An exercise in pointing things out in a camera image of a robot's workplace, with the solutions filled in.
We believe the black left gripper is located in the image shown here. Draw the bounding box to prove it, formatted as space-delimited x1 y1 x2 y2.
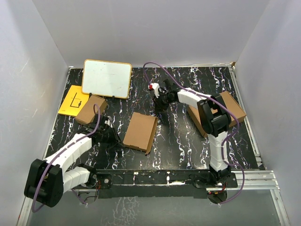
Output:
100 126 125 150

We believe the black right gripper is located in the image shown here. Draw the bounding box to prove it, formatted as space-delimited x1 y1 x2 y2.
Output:
153 91 173 113

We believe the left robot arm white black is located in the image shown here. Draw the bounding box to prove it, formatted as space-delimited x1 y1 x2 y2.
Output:
24 116 122 207

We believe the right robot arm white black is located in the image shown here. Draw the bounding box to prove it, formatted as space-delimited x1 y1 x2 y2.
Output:
148 79 231 187

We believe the small brown cardboard box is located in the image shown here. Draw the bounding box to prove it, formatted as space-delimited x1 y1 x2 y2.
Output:
75 95 107 125

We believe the closed brown cardboard box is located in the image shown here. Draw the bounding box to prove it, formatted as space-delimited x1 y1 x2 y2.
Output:
187 91 247 138

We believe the yellow booklet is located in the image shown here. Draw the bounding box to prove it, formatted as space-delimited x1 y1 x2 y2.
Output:
58 85 89 117

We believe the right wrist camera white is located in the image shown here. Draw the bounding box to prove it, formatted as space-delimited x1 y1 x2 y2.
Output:
148 83 160 98

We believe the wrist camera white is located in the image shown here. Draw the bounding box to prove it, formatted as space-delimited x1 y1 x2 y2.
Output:
148 83 160 98
104 116 113 128

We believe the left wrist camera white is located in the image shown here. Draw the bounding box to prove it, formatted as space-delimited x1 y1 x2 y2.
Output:
104 116 113 128

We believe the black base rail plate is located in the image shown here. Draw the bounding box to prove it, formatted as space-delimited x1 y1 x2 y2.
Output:
96 169 238 199

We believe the white board yellow frame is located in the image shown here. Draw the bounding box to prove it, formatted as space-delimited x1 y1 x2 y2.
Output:
81 59 132 99

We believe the aluminium frame rail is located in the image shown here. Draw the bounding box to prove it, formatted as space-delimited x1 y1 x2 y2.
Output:
27 171 289 226

